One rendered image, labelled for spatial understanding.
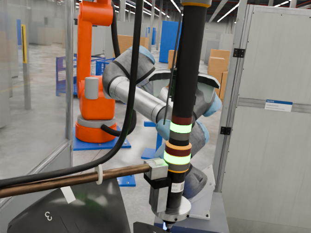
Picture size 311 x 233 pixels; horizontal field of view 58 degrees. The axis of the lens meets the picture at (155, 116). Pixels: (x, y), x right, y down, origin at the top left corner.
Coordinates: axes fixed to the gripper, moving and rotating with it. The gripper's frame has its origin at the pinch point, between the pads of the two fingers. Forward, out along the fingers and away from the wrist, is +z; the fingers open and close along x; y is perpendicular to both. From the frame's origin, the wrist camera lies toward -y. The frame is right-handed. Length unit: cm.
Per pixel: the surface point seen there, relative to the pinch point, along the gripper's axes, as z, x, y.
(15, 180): 29.7, 19.3, 10.0
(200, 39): 16.5, -1.5, -8.6
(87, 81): -327, 134, 66
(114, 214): 12.1, 10.5, 26.2
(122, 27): -1021, 242, -17
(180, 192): 16.8, -1.5, 16.3
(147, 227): -8.4, 5.3, 44.1
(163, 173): 18.7, 1.7, 12.3
